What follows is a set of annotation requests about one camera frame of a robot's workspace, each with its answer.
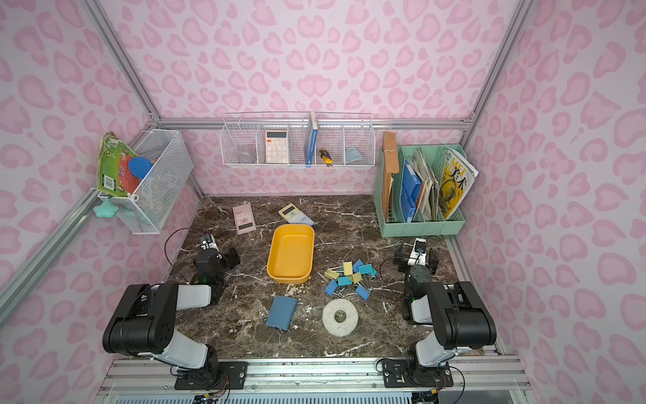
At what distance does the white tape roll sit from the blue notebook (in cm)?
11

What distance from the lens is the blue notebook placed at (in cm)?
84

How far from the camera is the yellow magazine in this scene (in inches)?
37.5
